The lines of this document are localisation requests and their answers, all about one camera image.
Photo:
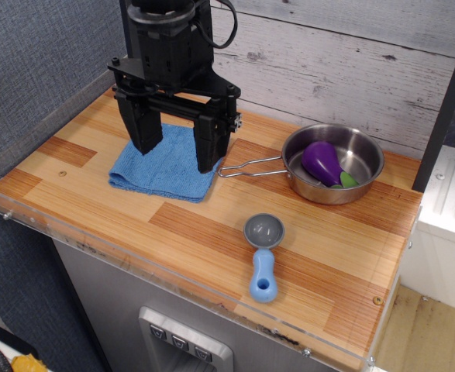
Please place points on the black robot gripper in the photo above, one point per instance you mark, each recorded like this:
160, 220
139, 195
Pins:
171, 72

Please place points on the clear acrylic table guard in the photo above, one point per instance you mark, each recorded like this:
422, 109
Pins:
335, 267

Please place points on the blue grey ice cream scoop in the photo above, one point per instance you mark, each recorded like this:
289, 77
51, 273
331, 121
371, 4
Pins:
264, 232

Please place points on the black vertical post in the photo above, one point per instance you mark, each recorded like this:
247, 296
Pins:
437, 137

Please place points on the purple toy eggplant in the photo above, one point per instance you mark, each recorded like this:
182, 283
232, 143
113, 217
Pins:
320, 160

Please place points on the silver dispenser panel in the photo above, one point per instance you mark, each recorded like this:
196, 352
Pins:
173, 346

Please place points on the blue cloth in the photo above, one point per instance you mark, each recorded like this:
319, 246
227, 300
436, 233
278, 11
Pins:
169, 170

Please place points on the stainless steel pan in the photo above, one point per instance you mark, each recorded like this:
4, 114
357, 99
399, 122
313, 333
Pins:
358, 154

